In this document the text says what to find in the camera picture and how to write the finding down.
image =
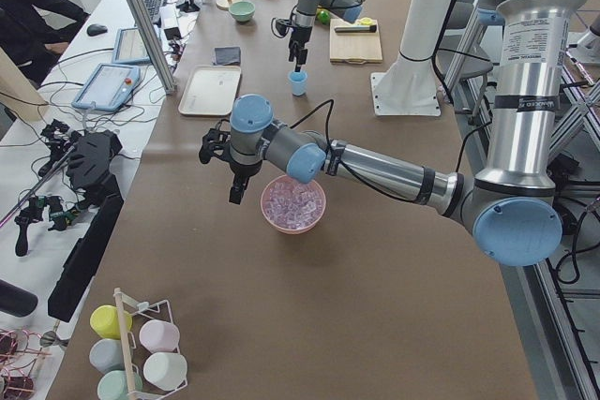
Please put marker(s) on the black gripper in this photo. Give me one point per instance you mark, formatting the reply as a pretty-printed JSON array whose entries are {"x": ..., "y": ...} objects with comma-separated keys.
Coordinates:
[
  {"x": 298, "y": 35},
  {"x": 242, "y": 171}
]

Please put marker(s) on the light blue cup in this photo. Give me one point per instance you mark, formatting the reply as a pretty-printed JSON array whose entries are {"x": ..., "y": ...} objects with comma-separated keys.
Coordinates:
[{"x": 298, "y": 82}]

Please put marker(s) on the pile of ice cubes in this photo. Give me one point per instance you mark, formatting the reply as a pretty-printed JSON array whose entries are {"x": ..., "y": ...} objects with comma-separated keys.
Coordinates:
[{"x": 293, "y": 203}]

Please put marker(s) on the pink cup on rack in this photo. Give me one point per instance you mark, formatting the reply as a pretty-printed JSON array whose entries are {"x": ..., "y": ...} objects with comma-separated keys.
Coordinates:
[{"x": 159, "y": 336}]

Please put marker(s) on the yellow cup on rack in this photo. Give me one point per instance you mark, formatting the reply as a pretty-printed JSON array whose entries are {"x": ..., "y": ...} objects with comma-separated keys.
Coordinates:
[{"x": 104, "y": 322}]

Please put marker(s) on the white cup on rack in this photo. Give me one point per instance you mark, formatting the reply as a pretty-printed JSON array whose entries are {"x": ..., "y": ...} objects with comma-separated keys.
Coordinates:
[{"x": 166, "y": 370}]

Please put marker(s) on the grey cup on rack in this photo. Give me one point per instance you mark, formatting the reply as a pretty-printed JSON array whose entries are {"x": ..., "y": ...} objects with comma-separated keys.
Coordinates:
[{"x": 106, "y": 356}]

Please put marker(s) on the green cup on rack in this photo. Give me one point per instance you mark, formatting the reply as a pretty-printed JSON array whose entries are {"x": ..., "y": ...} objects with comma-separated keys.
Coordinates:
[{"x": 113, "y": 386}]

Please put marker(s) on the green lime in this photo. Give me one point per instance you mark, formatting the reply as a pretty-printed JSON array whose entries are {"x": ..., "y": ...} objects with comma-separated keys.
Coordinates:
[{"x": 323, "y": 17}]

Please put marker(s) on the pink bowl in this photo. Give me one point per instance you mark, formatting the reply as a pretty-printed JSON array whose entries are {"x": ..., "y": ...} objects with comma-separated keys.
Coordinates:
[{"x": 293, "y": 224}]

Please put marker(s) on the wooden cutting board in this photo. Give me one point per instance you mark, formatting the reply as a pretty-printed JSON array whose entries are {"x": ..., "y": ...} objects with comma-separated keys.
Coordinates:
[{"x": 354, "y": 48}]

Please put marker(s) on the mint green bowl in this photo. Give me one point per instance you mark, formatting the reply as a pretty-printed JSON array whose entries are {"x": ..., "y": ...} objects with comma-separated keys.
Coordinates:
[{"x": 242, "y": 11}]

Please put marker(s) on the grey folded cloth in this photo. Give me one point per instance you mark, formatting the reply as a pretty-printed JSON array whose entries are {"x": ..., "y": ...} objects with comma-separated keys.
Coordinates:
[{"x": 227, "y": 56}]

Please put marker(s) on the cream rabbit tray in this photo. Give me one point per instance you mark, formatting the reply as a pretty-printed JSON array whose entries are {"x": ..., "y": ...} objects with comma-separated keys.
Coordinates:
[{"x": 210, "y": 91}]

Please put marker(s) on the near blue teach pendant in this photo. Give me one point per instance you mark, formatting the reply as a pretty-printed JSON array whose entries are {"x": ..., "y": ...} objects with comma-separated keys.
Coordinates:
[{"x": 108, "y": 88}]

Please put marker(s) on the blue teach pendant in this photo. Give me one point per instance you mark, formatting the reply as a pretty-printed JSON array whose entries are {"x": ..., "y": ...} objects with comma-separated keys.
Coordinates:
[
  {"x": 129, "y": 48},
  {"x": 108, "y": 88}
]

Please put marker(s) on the far blue teach pendant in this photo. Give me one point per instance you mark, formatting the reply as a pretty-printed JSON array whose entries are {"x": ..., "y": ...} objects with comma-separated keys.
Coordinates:
[{"x": 129, "y": 48}]

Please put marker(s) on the black computer mouse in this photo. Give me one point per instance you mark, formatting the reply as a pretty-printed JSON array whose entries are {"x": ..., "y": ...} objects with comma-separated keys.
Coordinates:
[{"x": 95, "y": 29}]

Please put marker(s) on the person in black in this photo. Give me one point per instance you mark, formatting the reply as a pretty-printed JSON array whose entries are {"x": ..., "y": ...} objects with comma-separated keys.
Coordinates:
[{"x": 32, "y": 45}]

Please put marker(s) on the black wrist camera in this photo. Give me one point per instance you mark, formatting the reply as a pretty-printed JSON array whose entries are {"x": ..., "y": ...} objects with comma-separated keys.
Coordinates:
[
  {"x": 215, "y": 143},
  {"x": 281, "y": 27}
]

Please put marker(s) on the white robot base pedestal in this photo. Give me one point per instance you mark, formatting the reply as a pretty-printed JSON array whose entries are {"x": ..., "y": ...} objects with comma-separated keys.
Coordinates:
[{"x": 409, "y": 86}]

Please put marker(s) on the aluminium frame post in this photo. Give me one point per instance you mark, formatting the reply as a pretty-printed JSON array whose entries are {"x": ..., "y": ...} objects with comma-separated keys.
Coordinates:
[{"x": 152, "y": 44}]

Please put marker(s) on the white wire cup rack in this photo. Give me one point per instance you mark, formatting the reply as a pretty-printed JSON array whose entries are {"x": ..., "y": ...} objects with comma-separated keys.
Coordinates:
[{"x": 132, "y": 314}]

